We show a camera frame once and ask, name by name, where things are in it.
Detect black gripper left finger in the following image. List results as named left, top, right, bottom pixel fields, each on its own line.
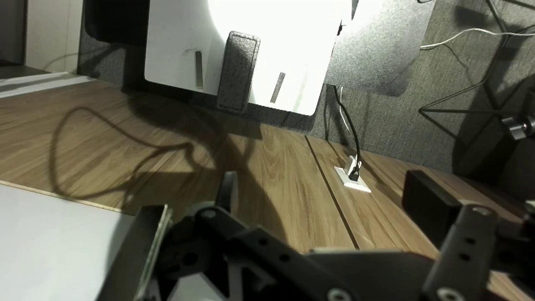
left=99, top=168, right=358, bottom=301

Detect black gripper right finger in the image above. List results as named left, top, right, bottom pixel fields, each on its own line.
left=403, top=168, right=535, bottom=301

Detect black whiteboard eraser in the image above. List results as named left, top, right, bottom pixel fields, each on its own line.
left=216, top=29, right=263, bottom=113

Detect black tripod stand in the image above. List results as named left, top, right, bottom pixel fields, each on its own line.
left=417, top=73, right=535, bottom=182

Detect large white whiteboard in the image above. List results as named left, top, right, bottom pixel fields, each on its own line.
left=0, top=182, right=141, bottom=301

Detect white slotted panel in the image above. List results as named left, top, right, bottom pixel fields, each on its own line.
left=143, top=0, right=360, bottom=118

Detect grey felt panel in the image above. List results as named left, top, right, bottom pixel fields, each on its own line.
left=325, top=0, right=438, bottom=96

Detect white cable mount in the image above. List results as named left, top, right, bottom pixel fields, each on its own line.
left=333, top=155, right=375, bottom=195

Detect black cable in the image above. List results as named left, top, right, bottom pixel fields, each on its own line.
left=333, top=85, right=365, bottom=172

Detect white cable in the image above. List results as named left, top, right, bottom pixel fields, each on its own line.
left=418, top=24, right=535, bottom=53

